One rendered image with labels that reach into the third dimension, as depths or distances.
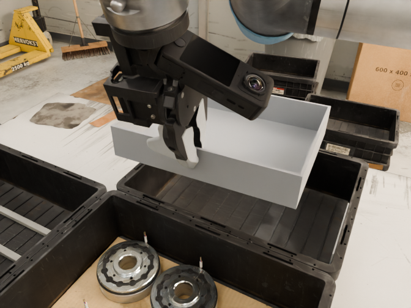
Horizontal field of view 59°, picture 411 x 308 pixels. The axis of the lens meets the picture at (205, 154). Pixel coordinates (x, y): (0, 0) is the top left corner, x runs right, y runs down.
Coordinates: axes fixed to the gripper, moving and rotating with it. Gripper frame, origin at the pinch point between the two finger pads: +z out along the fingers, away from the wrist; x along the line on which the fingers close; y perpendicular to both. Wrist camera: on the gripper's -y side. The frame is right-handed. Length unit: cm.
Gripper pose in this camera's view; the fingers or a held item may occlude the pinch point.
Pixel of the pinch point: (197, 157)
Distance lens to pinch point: 46.9
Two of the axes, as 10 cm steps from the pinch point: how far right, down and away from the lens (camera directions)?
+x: -3.5, 7.5, -5.7
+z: 1.1, 6.3, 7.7
